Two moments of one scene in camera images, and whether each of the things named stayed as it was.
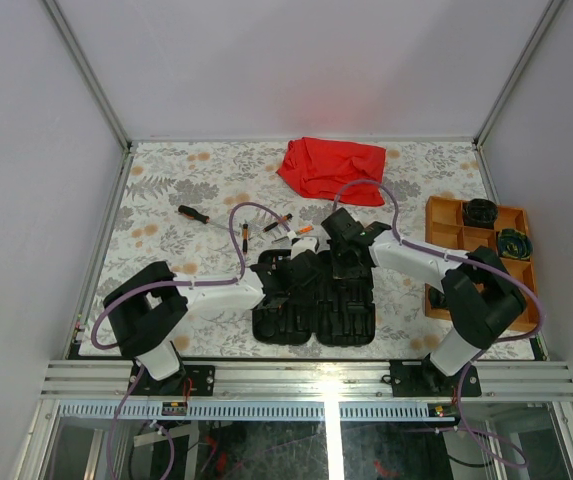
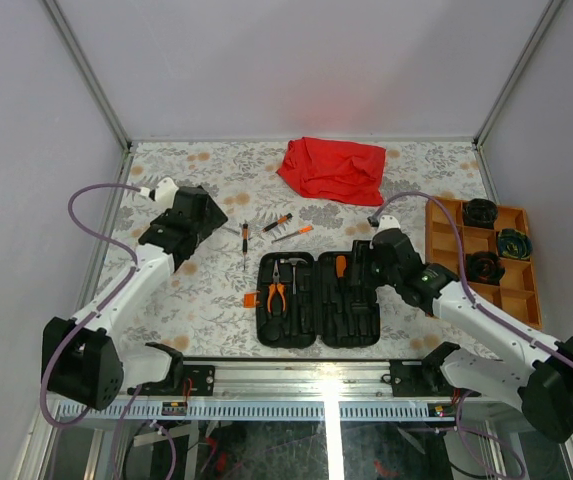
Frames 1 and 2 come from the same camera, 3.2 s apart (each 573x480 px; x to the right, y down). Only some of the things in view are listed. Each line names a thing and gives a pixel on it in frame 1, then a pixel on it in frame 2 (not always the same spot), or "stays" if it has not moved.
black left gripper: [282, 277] -> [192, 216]
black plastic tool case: [336, 311] stays
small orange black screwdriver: [302, 230] stays
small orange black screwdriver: [273, 225] stays
